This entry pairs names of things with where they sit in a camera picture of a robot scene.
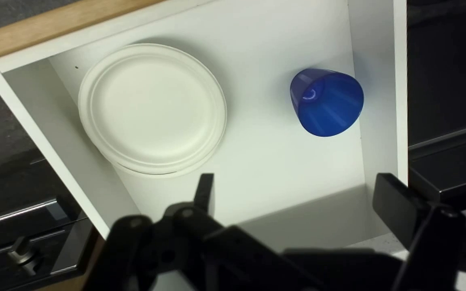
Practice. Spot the black appliance with silver bars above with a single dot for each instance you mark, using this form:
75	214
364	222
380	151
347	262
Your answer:
448	81

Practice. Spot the blue plastic cup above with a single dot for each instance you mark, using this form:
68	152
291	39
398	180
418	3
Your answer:
327	102

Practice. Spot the silver oven knob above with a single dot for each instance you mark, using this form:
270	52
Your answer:
25	252

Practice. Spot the white paper plate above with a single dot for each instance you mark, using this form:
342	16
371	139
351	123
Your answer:
152	102

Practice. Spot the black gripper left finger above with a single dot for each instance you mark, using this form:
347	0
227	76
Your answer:
201	244

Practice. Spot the white plate stack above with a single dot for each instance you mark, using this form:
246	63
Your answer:
152	170

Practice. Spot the wooden front white drawer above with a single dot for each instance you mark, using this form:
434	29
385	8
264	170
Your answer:
275	162

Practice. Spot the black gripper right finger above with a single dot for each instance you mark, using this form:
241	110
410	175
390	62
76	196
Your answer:
405	215

